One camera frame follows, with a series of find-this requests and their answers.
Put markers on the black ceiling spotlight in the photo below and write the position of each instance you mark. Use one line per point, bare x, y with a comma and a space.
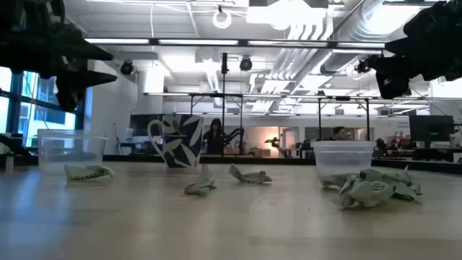
245, 64
362, 66
127, 68

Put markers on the clear plastic cup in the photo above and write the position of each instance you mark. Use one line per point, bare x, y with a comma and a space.
72, 148
343, 157

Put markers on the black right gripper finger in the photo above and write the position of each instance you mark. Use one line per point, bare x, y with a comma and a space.
398, 46
393, 79

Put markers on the black metal frame stand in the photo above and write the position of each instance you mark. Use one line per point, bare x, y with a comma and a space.
367, 119
241, 122

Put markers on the black overhead light bar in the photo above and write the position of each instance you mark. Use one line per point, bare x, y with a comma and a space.
245, 43

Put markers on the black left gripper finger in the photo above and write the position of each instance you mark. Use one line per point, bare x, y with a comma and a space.
94, 52
72, 90

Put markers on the black tripod stand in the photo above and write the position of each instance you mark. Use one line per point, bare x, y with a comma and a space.
224, 104

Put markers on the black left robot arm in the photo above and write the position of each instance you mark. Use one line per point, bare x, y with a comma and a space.
39, 11

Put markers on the small clear object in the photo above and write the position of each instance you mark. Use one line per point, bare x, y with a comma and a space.
200, 186

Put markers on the black background robot arm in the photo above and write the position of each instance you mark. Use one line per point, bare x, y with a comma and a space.
234, 135
276, 144

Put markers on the person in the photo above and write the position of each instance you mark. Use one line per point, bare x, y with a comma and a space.
339, 133
214, 139

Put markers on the navy white floral mug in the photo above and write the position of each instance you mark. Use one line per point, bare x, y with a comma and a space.
182, 141

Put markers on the black computer monitor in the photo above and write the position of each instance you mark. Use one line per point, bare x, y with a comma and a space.
431, 130

